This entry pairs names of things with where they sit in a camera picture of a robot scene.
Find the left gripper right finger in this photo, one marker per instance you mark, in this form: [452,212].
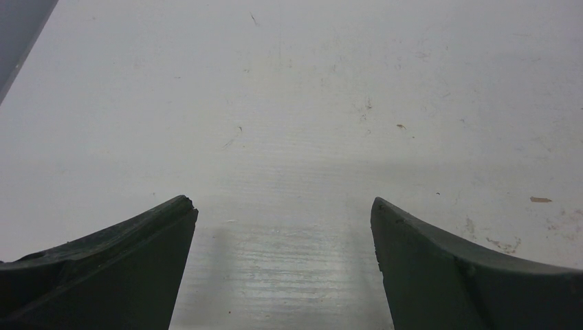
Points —
[436,280]

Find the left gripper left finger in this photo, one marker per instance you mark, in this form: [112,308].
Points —
[126,276]

